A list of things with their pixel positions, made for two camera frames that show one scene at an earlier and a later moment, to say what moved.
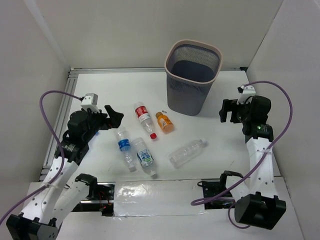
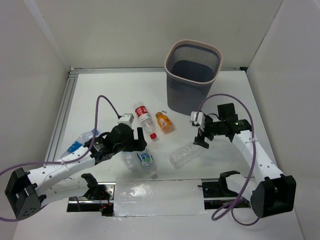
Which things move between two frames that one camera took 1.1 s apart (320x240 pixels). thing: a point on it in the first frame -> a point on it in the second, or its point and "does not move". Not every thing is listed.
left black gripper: (105, 119) -> (136, 142)
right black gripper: (231, 105) -> (200, 141)
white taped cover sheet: (158, 197) does not move
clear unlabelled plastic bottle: (186, 152) does not move
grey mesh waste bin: (191, 67) does not move
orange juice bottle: (165, 124) does not move
